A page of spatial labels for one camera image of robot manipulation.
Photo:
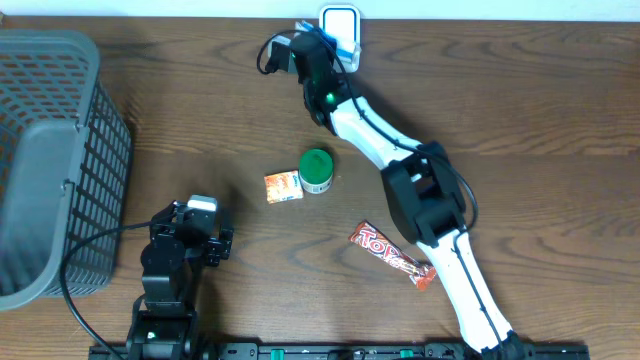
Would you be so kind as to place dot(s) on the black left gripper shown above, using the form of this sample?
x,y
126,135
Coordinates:
x,y
219,249

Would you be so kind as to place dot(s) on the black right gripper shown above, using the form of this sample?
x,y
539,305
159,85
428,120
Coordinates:
x,y
330,50

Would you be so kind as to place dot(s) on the white Panadol box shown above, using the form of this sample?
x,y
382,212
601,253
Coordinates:
x,y
346,35

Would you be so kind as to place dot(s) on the green lid jar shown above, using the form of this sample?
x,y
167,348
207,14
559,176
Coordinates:
x,y
316,170

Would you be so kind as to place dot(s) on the orange snack packet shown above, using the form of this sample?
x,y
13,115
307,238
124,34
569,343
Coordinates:
x,y
284,186

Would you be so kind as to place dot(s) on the red Top chocolate bar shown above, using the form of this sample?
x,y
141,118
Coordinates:
x,y
379,245

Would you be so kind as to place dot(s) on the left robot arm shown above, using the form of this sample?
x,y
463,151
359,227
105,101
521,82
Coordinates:
x,y
164,318

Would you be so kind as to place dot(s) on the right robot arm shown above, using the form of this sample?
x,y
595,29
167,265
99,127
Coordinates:
x,y
426,196

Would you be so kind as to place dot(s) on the white barcode scanner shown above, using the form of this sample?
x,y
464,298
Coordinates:
x,y
343,12

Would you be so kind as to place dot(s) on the grey plastic basket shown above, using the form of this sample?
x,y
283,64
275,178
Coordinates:
x,y
66,154

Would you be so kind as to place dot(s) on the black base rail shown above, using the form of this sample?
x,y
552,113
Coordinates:
x,y
449,351

